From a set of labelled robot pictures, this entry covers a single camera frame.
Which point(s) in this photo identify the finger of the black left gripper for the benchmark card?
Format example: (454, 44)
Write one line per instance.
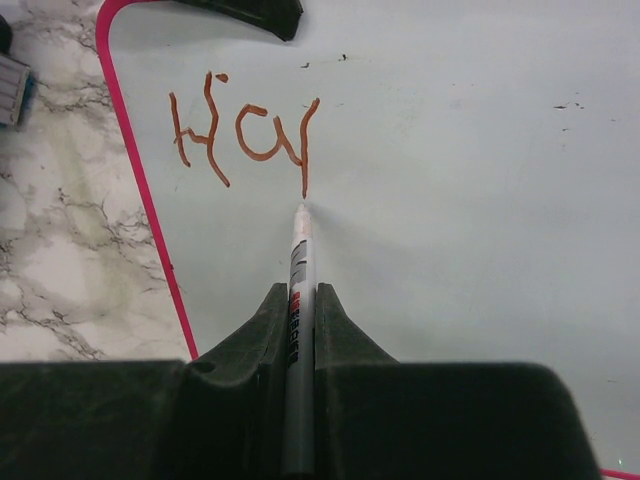
(279, 17)

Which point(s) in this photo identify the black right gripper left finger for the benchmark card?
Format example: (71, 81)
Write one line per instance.
(217, 417)

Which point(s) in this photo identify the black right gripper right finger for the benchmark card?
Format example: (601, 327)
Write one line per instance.
(378, 418)

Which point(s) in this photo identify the white whiteboard marker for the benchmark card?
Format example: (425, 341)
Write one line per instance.
(298, 456)

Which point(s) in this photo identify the pink framed whiteboard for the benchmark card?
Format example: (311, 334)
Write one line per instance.
(471, 169)

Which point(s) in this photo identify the black plastic toolbox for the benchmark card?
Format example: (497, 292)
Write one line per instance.
(17, 83)

